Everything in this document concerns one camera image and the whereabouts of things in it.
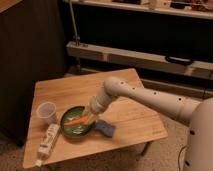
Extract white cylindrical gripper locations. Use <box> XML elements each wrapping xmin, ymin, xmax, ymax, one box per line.
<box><xmin>83</xmin><ymin>91</ymin><xmax>115</xmax><ymax>125</ymax></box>

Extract orange pepper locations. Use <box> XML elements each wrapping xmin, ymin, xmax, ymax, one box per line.
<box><xmin>64</xmin><ymin>116</ymin><xmax>89</xmax><ymax>126</ymax></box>

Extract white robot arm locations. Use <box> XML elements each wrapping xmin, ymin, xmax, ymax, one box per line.
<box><xmin>86</xmin><ymin>77</ymin><xmax>213</xmax><ymax>171</ymax></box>

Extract green ceramic bowl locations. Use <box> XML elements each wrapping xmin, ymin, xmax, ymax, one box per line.
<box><xmin>60</xmin><ymin>106</ymin><xmax>95</xmax><ymax>139</ymax></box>

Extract blue sponge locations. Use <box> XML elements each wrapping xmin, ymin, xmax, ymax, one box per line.
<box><xmin>95</xmin><ymin>120</ymin><xmax>116</xmax><ymax>137</ymax></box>

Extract wooden folding table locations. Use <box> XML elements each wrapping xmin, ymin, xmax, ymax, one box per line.
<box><xmin>32</xmin><ymin>69</ymin><xmax>168</xmax><ymax>163</ymax></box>

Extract clear plastic cup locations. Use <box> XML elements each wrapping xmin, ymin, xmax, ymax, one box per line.
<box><xmin>36</xmin><ymin>102</ymin><xmax>57</xmax><ymax>124</ymax></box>

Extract white tube with cap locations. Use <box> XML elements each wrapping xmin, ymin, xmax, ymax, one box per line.
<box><xmin>35</xmin><ymin>124</ymin><xmax>60</xmax><ymax>167</ymax></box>

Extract metal pole stand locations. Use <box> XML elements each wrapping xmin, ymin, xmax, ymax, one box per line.
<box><xmin>68</xmin><ymin>0</ymin><xmax>80</xmax><ymax>46</ymax></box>

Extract long wooden shelf beam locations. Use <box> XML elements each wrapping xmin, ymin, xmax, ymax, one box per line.
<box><xmin>66</xmin><ymin>41</ymin><xmax>213</xmax><ymax>80</ymax></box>

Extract upper wooden shelf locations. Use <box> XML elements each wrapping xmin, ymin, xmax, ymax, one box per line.
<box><xmin>63</xmin><ymin>0</ymin><xmax>213</xmax><ymax>20</ymax></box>

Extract black cable on floor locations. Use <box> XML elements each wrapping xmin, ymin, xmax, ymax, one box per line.
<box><xmin>177</xmin><ymin>143</ymin><xmax>189</xmax><ymax>171</ymax></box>

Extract black handle on shelf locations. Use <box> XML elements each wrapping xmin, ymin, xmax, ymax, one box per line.
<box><xmin>165</xmin><ymin>56</ymin><xmax>194</xmax><ymax>66</ymax></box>

